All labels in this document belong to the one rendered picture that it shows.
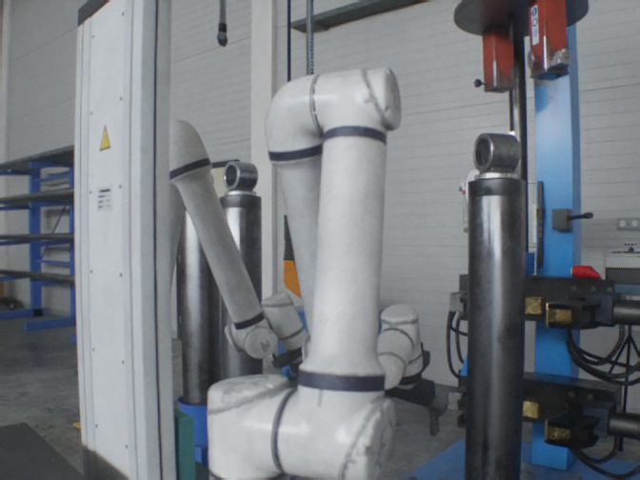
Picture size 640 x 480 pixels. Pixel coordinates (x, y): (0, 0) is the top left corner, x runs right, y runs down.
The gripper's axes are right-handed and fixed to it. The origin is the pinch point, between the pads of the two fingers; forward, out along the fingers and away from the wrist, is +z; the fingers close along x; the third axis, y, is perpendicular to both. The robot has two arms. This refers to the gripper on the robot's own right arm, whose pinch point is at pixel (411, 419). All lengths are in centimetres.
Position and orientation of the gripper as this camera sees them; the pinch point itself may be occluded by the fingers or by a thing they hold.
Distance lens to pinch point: 156.9
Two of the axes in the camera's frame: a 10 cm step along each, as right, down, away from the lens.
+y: -6.0, 4.2, -6.8
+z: 1.7, 9.0, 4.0
